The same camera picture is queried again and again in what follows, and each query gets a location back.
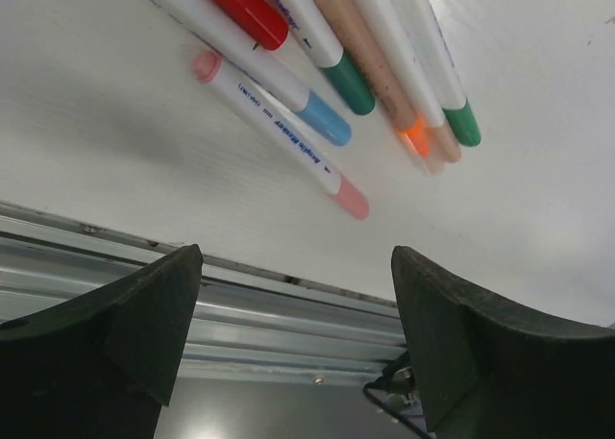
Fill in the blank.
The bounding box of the red capped marker pen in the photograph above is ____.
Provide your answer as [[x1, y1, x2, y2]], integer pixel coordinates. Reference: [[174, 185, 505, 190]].
[[212, 0, 289, 51]]

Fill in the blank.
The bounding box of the aluminium frame rail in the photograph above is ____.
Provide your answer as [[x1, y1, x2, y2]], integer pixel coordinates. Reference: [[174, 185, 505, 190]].
[[1, 204, 406, 385]]

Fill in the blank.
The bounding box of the blue capped marker pen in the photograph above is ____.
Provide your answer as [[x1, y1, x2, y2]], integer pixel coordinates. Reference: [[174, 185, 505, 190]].
[[150, 0, 352, 146]]

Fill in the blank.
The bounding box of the dark green capped marker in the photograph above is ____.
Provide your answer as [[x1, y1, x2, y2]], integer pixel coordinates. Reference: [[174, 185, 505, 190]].
[[267, 0, 376, 115]]

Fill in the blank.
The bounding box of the brown capped marker pen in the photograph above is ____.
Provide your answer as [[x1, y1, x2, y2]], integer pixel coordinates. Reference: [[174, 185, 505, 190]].
[[302, 0, 463, 164]]

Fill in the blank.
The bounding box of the pink capped marker pen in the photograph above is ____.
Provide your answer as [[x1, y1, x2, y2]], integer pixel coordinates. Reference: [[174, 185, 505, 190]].
[[191, 50, 369, 220]]

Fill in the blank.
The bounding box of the orange marker clear cap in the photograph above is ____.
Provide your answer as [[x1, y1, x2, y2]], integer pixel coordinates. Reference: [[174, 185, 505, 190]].
[[331, 0, 448, 177]]

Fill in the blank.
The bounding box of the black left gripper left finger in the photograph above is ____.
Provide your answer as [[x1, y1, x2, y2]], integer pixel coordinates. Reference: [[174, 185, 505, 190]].
[[1, 245, 203, 438]]

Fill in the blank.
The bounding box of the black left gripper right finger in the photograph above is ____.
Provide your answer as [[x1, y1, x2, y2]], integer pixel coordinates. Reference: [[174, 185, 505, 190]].
[[391, 246, 614, 438]]

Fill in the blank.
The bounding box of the green capped marker pen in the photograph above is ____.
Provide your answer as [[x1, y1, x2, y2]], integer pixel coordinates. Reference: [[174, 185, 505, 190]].
[[391, 0, 481, 147]]

